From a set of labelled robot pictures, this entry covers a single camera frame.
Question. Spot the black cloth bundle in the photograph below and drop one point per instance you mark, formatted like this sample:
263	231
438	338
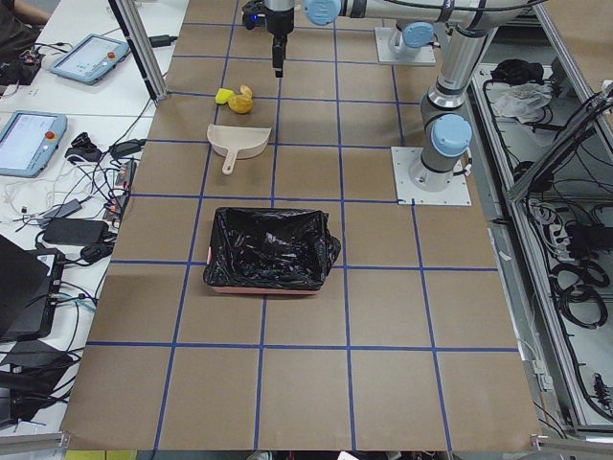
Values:
514	71

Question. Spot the blue teach pendant near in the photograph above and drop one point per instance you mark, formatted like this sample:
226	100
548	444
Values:
28	141

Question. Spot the blue teach pendant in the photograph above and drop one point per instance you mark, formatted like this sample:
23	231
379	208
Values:
28	141
91	59

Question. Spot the black laptop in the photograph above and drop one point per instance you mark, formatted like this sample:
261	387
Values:
30	281

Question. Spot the pink bin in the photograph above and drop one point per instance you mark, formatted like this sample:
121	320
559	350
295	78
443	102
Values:
257	290

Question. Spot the black trash bag liner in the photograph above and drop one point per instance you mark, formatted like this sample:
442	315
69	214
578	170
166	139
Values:
271	248

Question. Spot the white crumpled cloth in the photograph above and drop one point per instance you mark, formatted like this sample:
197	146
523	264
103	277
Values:
525	102

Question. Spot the blue teach pendant far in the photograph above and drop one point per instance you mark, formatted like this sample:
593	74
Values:
91	59

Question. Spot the aluminium frame post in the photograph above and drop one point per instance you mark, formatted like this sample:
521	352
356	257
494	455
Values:
137	39

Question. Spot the beige plastic dustpan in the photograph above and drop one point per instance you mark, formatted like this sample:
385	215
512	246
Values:
237	142

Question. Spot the yellow sponge piece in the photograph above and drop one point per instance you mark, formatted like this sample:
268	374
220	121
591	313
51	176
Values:
223	95

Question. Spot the orange trash ball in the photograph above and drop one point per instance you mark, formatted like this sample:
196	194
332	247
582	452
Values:
240	104

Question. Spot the tan crumpled trash piece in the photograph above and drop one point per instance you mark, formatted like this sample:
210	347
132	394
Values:
246	91

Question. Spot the black power adapter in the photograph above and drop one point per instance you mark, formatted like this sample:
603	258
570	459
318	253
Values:
72	231

